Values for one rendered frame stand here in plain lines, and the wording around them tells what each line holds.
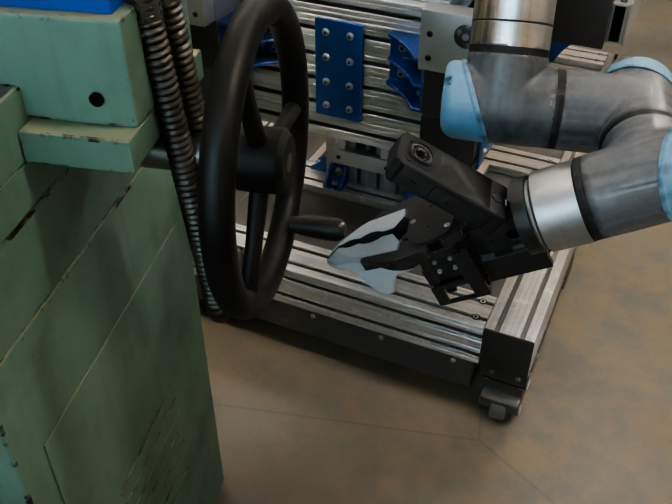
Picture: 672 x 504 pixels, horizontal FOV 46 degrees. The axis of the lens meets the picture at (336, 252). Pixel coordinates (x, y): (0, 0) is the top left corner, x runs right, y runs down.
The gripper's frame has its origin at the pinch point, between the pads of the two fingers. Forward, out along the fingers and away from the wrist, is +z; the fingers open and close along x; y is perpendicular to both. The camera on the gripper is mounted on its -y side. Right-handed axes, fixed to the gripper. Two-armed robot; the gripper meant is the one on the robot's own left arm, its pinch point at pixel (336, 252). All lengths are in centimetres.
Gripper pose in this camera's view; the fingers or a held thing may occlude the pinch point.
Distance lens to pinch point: 79.3
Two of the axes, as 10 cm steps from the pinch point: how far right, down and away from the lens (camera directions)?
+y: 4.9, 7.1, 5.1
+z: -8.5, 2.5, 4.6
